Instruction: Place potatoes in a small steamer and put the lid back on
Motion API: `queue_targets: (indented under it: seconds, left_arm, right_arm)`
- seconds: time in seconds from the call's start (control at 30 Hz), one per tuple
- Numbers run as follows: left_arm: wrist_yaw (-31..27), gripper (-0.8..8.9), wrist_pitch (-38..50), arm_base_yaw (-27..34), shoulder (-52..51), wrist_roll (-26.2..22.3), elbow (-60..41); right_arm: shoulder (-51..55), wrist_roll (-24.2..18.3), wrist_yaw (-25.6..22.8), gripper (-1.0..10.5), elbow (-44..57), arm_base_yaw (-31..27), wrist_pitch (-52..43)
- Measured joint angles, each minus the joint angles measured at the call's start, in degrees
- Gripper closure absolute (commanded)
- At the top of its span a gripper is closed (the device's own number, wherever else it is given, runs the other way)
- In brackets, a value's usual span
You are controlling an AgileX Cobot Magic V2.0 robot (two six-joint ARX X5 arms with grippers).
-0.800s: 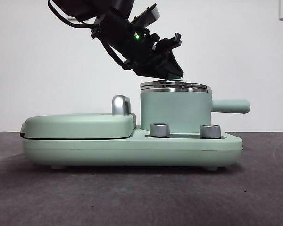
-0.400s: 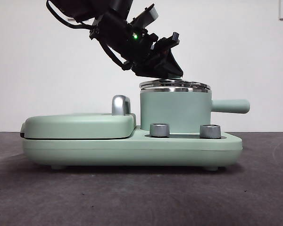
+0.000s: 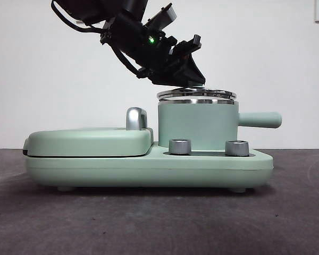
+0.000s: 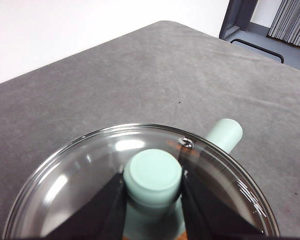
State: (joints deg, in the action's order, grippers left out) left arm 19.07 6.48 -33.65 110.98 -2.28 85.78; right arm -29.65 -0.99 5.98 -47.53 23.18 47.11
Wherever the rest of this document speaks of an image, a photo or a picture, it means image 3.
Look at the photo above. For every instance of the mint green griddle cover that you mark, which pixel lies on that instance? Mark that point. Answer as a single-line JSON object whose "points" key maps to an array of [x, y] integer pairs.
{"points": [[82, 140]]}

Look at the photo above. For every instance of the mint green breakfast machine base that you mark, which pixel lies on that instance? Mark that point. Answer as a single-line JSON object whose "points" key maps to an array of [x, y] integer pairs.
{"points": [[149, 172]]}

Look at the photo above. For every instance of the silver control knob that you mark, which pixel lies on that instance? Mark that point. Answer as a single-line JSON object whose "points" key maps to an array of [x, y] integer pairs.
{"points": [[179, 146], [236, 148]]}

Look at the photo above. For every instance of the glass lid with green knob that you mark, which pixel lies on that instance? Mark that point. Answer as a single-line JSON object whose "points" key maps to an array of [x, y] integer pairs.
{"points": [[175, 95]]}

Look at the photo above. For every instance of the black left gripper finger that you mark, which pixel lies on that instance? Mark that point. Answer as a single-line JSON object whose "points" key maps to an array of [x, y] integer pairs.
{"points": [[167, 79], [194, 70]]}

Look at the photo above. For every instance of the mint green steamer pot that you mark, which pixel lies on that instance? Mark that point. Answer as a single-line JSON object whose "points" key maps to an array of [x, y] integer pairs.
{"points": [[202, 122]]}

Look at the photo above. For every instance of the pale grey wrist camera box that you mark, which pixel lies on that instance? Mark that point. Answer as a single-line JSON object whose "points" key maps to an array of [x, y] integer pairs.
{"points": [[167, 13]]}

